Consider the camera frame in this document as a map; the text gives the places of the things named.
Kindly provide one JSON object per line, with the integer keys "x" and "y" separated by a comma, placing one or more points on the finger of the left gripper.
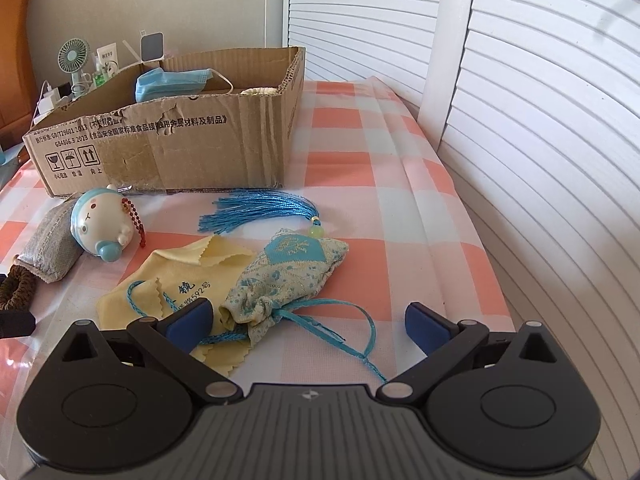
{"x": 16, "y": 324}

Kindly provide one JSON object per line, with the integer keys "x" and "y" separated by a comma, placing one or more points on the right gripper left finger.
{"x": 167, "y": 344}

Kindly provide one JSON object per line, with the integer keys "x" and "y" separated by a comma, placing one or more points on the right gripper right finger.
{"x": 449, "y": 348}

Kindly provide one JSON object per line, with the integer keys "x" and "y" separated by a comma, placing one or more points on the brown hair scrunchie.
{"x": 17, "y": 289}

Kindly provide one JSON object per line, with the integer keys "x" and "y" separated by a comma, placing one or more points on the yellow cleaning cloth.
{"x": 169, "y": 279}

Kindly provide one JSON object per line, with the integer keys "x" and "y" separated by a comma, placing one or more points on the grey sachet pouch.
{"x": 52, "y": 251}

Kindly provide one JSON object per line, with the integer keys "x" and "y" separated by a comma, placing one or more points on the floral blue drawstring pouch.
{"x": 286, "y": 277}

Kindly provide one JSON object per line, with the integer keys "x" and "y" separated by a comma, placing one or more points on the blue white round toy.
{"x": 104, "y": 222}

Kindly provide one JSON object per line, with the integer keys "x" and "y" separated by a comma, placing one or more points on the blue tassel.
{"x": 238, "y": 208}

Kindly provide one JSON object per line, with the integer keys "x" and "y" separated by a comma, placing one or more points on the blue face mask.
{"x": 159, "y": 84}

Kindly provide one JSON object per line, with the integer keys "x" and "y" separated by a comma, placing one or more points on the cream knitted scrunchie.
{"x": 260, "y": 91}

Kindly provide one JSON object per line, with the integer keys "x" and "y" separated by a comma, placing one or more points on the pink checkered bed sheet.
{"x": 360, "y": 157}

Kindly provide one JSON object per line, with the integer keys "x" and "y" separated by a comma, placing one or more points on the brown cardboard box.
{"x": 208, "y": 141}

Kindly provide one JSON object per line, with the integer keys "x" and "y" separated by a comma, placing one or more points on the wooden headboard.
{"x": 18, "y": 85}

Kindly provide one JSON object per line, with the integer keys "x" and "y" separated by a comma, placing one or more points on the white power strip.
{"x": 49, "y": 100}

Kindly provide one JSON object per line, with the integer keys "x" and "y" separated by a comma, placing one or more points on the green bottle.
{"x": 102, "y": 73}

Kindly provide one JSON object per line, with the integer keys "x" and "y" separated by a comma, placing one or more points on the mint green desk fan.
{"x": 72, "y": 58}

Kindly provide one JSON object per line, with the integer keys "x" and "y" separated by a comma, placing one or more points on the white louvered closet doors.
{"x": 533, "y": 107}

